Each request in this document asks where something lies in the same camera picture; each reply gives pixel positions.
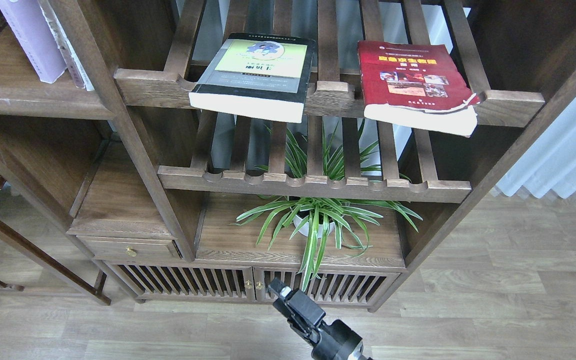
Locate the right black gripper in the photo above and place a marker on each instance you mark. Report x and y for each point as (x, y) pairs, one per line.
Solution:
(336, 341)

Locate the red cover book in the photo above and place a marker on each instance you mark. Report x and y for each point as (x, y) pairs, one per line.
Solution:
(417, 86)

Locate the lavender white book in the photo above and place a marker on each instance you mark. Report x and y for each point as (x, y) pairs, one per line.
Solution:
(28, 23)

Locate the green spider plant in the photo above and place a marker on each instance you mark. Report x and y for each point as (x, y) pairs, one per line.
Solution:
(321, 218)

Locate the brass drawer knob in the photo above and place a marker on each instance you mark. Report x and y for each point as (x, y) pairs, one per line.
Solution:
(129, 251)

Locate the dark wooden bookshelf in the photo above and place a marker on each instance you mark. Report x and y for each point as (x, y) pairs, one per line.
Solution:
(133, 165)

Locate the black yellow thick book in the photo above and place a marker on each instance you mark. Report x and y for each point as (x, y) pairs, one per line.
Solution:
(260, 76)

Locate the upright book worn spine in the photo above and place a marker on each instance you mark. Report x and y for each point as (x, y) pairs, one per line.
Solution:
(74, 65)

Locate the wooden furniture at left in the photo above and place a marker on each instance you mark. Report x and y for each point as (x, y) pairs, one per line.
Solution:
(26, 248)

